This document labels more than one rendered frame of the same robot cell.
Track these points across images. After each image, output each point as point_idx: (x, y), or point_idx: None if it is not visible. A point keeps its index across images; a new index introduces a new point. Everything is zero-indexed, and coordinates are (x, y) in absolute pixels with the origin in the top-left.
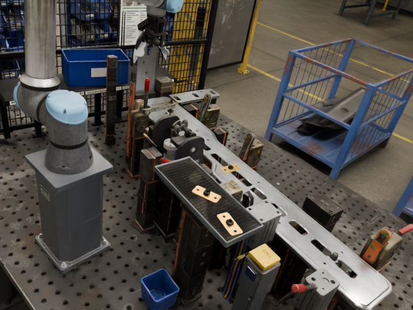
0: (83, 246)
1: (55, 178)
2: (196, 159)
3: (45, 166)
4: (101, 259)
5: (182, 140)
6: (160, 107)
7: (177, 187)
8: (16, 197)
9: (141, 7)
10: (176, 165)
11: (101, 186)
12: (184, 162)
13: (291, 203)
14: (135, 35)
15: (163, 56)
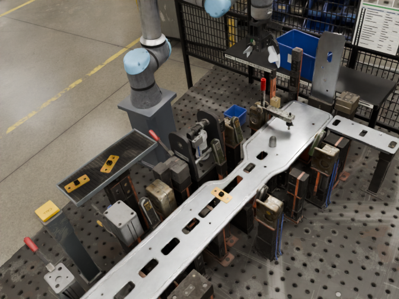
0: (147, 158)
1: (126, 101)
2: (186, 156)
3: None
4: (153, 175)
5: (184, 133)
6: (274, 113)
7: (113, 146)
8: (192, 115)
9: (389, 8)
10: (143, 139)
11: (149, 126)
12: (149, 142)
13: (186, 258)
14: (374, 38)
15: (275, 63)
